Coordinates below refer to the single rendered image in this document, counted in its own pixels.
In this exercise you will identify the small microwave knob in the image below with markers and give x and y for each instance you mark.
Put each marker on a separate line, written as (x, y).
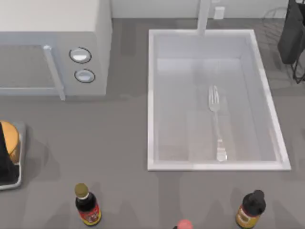
(84, 75)

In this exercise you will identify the pale microwave oven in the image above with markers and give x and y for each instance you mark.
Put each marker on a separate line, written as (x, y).
(21, 19)

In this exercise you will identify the pink bottle cap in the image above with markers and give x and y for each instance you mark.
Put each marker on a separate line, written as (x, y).
(185, 224)

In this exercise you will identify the dark bottle with black cap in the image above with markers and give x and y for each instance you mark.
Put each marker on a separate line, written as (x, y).
(250, 210)

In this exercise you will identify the tall white tap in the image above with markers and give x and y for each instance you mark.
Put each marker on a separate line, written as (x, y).
(204, 16)

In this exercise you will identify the dark bottle with olive cap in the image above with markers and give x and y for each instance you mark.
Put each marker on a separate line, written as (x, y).
(87, 207)

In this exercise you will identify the grey metal tray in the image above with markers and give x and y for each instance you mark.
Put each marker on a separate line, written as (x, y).
(21, 148)

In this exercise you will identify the white sink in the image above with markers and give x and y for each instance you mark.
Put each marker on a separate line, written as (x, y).
(269, 95)

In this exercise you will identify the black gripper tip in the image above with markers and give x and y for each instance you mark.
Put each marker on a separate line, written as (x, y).
(4, 155)

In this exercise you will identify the silver fork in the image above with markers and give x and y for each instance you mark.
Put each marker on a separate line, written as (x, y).
(215, 112)

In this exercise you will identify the orange bread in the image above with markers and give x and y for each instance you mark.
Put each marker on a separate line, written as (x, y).
(12, 138)

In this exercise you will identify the large microwave knob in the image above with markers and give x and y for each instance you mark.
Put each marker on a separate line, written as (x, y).
(80, 55)

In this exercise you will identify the white wall socket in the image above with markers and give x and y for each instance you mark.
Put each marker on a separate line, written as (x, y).
(218, 12)

